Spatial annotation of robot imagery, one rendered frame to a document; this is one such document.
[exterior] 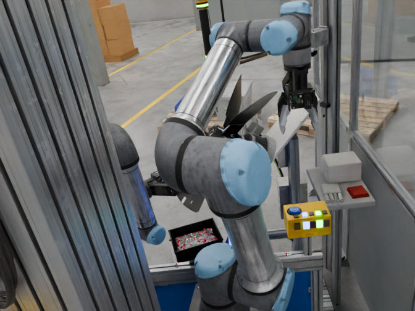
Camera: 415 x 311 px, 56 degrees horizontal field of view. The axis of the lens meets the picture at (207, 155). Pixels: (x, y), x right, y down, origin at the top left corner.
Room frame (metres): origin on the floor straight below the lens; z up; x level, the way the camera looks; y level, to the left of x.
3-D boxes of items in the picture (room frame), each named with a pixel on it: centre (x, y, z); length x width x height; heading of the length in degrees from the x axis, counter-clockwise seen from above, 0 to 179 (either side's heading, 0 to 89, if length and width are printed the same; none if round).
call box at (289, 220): (1.17, -0.33, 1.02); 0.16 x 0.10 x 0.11; 85
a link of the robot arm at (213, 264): (0.79, 0.02, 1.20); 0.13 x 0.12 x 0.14; 57
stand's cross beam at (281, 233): (1.67, -0.30, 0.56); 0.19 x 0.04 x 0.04; 85
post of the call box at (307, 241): (1.17, -0.33, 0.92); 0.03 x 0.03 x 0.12; 85
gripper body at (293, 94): (1.01, -0.28, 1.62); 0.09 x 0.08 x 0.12; 175
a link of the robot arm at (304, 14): (1.01, -0.27, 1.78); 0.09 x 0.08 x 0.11; 147
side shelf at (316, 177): (1.63, -0.63, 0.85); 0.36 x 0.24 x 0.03; 175
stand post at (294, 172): (1.66, -0.42, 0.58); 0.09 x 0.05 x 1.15; 175
